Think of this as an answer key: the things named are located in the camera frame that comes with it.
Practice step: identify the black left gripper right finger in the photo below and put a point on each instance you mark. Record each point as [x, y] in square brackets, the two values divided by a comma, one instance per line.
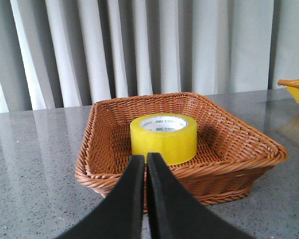
[175, 214]

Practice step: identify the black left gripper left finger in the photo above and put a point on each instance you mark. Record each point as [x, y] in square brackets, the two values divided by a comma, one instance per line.
[120, 214]

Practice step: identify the yellow tape roll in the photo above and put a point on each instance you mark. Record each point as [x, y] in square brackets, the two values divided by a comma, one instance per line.
[174, 136]

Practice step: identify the brown wicker basket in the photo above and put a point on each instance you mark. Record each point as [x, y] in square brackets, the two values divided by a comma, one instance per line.
[231, 154]

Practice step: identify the grey pleated curtain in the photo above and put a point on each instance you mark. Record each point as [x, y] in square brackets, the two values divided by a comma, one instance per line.
[68, 53]

